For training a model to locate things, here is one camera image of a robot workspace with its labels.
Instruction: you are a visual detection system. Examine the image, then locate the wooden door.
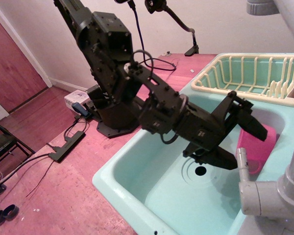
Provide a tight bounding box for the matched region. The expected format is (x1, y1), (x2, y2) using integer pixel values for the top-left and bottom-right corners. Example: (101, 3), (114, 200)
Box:
(0, 24), (48, 113)

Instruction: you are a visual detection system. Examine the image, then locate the black ring right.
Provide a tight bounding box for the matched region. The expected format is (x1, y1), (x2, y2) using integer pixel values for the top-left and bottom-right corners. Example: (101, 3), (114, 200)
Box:
(2, 204), (20, 221)

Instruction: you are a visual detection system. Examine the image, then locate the pink plastic cup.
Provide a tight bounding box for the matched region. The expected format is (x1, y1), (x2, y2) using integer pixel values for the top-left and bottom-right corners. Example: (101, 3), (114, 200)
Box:
(237, 124), (277, 175)

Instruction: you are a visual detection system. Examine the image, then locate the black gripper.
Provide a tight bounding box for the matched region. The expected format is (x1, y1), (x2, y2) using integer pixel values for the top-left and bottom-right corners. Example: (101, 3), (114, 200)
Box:
(175, 91), (268, 170)

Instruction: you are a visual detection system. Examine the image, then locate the black thick floor cable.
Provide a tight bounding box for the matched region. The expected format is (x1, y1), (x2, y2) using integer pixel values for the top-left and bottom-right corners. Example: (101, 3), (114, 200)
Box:
(0, 153), (52, 190)

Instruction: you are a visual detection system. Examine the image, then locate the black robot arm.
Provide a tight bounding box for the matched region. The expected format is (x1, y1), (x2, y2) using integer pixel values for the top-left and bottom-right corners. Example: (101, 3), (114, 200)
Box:
(54, 0), (268, 170)

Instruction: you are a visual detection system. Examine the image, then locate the grey pipe faucet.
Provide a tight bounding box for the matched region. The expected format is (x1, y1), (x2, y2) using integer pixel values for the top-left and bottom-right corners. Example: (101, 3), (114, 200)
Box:
(236, 0), (294, 235)

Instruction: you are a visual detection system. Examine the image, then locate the cream dish rack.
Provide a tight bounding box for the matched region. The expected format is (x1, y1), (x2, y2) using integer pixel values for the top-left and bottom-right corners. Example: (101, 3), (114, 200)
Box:
(191, 53), (294, 107)

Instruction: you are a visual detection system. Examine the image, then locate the thin black wire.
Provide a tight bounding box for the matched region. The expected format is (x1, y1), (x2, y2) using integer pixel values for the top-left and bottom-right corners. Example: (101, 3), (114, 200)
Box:
(25, 160), (55, 198)

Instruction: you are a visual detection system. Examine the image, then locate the blue adapter dongle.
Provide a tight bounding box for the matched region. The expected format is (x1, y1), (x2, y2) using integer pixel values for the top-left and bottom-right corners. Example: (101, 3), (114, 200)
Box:
(72, 102), (91, 118)

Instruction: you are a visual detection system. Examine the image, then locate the black usb hub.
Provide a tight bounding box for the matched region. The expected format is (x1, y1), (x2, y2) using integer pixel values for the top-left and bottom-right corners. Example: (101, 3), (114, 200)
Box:
(48, 131), (86, 163)

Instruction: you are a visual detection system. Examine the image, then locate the black hanging cable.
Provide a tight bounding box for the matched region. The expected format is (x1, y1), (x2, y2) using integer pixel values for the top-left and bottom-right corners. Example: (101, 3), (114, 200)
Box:
(115, 0), (177, 71)

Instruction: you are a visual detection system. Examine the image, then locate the black gooseneck camera stand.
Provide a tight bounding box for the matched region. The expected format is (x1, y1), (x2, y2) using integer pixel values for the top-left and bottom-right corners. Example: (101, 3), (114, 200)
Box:
(145, 0), (199, 57)

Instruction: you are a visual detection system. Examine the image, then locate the white cardboard box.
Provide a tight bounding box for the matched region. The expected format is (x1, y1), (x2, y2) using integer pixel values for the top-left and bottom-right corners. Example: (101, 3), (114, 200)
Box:
(64, 90), (90, 113)

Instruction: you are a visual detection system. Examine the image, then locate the black metal chair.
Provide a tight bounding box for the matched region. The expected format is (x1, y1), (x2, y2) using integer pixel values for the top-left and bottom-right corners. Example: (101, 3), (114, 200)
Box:
(0, 125), (36, 195)

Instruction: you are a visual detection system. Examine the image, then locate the teal toy sink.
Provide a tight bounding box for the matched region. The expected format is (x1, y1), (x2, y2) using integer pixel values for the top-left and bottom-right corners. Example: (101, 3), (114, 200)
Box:
(92, 52), (294, 235)

